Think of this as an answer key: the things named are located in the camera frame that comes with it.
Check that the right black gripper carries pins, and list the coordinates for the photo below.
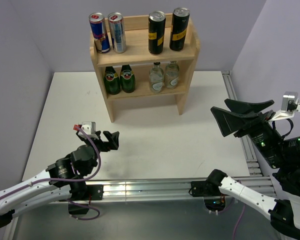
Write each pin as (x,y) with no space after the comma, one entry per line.
(225,120)

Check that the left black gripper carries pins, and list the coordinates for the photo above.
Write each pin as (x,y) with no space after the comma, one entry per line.
(112,138)

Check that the clear glass bottle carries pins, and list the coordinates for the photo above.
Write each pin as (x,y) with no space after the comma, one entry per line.
(156,78)
(171,75)

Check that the black yellow can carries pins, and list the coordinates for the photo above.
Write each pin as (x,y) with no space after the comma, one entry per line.
(156,32)
(179,25)

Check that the blue silver Red Bull can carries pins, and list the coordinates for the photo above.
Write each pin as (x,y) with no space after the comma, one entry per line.
(99,32)

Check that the silver light-blue energy can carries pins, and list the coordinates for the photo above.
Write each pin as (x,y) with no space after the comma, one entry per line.
(117,32)

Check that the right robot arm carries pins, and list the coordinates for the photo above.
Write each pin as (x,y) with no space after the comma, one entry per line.
(283,214)

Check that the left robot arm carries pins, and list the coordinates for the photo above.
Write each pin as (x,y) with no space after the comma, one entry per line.
(64,180)

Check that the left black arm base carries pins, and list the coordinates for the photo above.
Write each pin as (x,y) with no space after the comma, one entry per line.
(80,204)

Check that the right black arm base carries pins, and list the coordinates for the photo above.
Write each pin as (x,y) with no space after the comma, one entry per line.
(214,201)

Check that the left green Perrier bottle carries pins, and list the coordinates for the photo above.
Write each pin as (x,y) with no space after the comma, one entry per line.
(111,81)

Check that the green perrier bottle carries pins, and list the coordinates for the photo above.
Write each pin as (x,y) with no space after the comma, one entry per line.
(111,81)
(127,79)

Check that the right green Perrier bottle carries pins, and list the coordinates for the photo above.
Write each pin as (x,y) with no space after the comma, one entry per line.
(127,79)

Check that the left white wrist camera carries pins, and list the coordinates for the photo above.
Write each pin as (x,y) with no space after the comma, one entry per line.
(89,127)

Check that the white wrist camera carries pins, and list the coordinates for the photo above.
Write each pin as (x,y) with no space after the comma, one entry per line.
(289,106)
(89,127)

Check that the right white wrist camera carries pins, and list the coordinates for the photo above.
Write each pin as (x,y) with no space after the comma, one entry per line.
(289,106)

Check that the aluminium mounting rail frame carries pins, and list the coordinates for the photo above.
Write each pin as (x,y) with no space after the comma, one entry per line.
(146,181)

